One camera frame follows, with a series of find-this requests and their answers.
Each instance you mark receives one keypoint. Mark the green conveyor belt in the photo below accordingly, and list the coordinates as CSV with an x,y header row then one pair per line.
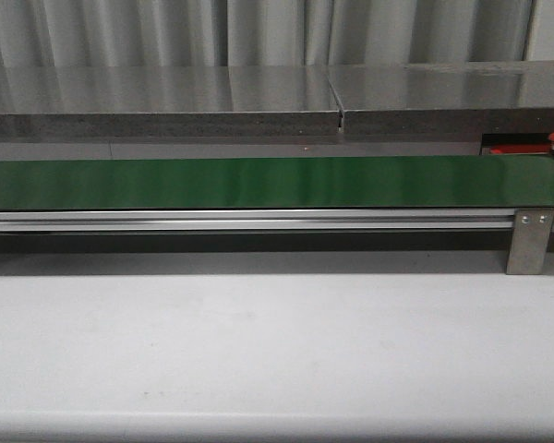
x,y
511,181

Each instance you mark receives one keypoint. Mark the grey stone counter slab right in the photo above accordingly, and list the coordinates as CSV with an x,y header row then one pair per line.
x,y
444,109

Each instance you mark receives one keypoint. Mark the grey stone counter slab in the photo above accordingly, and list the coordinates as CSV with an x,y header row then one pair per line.
x,y
67,113
444,109

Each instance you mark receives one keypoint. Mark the red plastic tray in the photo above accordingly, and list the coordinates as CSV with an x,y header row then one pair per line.
x,y
520,149

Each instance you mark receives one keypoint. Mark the white pleated curtain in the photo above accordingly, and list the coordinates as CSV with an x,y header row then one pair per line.
x,y
272,33

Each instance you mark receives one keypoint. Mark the steel conveyor support bracket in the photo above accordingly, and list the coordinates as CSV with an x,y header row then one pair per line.
x,y
530,235

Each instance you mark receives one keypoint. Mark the aluminium conveyor frame rail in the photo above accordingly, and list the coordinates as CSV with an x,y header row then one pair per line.
x,y
116,221

